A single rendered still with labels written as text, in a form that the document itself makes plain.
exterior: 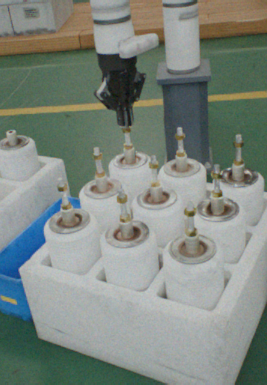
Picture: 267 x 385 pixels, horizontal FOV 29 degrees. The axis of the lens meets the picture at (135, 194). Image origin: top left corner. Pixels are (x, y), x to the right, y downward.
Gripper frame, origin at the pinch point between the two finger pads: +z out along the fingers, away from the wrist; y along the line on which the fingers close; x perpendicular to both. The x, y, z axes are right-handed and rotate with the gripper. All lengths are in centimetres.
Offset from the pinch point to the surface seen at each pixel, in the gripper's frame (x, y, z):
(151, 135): -41, -51, 35
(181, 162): 12.1, -2.3, 8.0
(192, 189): 15.5, -1.0, 12.5
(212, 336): 36.5, 22.9, 19.6
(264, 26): -70, -175, 32
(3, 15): -185, -95, 15
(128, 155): 0.6, 0.9, 8.1
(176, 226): 19.1, 9.1, 14.3
